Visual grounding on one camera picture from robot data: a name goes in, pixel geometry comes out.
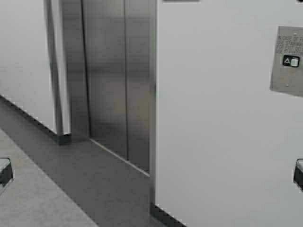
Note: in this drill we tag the robot base left corner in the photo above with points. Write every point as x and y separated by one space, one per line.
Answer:
6 171

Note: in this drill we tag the robot base right corner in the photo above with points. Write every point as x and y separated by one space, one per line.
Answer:
298 173

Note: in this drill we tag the steel elevator door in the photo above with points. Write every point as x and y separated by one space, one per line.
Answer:
100 54

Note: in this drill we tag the elevator call button panel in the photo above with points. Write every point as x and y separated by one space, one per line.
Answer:
287 70

